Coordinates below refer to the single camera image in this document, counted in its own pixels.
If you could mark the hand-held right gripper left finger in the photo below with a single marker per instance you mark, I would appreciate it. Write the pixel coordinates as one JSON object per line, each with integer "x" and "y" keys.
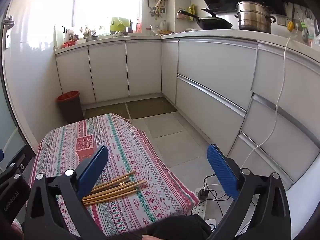
{"x": 93, "y": 172}

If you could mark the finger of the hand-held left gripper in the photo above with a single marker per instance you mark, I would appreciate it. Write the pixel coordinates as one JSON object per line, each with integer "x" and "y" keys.
{"x": 18, "y": 163}

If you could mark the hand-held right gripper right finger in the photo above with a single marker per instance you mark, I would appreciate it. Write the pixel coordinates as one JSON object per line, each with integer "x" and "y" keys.
{"x": 222, "y": 172}

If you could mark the pink lattice utensil holder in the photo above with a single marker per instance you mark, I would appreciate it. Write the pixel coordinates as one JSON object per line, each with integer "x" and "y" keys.
{"x": 85, "y": 145}

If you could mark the pile of wooden chopsticks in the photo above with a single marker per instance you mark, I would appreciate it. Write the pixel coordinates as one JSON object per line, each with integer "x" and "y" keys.
{"x": 120, "y": 187}

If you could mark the black plug adapter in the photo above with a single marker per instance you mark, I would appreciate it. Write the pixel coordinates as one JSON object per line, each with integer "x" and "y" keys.
{"x": 203, "y": 194}

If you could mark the white power strip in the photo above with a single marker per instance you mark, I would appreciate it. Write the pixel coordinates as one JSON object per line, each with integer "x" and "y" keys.
{"x": 200, "y": 210}

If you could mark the patterned striped tablecloth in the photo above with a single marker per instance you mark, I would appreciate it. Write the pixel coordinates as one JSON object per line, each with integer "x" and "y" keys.
{"x": 140, "y": 155}

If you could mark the white round device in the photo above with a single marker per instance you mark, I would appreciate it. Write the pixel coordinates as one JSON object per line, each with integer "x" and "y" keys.
{"x": 211, "y": 226}

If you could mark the olive floor mat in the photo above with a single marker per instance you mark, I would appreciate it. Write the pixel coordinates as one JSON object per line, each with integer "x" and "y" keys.
{"x": 107, "y": 111}
{"x": 150, "y": 108}

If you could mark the red trash bin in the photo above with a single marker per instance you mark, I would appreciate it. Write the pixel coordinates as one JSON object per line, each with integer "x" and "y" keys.
{"x": 70, "y": 110}

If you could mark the person's black trouser leg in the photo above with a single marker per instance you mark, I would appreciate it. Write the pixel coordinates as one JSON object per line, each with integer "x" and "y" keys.
{"x": 175, "y": 227}

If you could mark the white kitchen cabinets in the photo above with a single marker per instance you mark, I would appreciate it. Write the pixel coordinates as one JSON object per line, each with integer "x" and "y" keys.
{"x": 212, "y": 67}

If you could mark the red bowls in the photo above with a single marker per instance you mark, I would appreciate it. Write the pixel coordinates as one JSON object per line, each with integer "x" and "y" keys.
{"x": 68, "y": 44}

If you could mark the white kitchen countertop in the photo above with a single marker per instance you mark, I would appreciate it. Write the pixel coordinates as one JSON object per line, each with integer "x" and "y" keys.
{"x": 225, "y": 33}

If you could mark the black wok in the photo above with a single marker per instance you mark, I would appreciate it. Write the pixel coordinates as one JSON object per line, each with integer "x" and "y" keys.
{"x": 215, "y": 23}

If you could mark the red drink bottle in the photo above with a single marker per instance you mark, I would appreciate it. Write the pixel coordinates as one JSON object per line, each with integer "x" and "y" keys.
{"x": 138, "y": 26}

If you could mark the stainless steel steamer pot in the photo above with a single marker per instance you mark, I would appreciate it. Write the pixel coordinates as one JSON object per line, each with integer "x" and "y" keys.
{"x": 253, "y": 17}

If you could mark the clear kettle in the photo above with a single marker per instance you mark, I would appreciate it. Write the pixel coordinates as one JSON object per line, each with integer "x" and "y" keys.
{"x": 162, "y": 25}

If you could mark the yellow hanging brush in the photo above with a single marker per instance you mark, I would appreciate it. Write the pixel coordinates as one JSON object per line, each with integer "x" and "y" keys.
{"x": 290, "y": 25}

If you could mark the bright window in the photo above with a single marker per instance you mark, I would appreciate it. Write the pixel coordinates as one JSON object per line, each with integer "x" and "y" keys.
{"x": 100, "y": 2}

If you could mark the wall spice rack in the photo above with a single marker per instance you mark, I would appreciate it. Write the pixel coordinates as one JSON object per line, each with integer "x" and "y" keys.
{"x": 183, "y": 15}

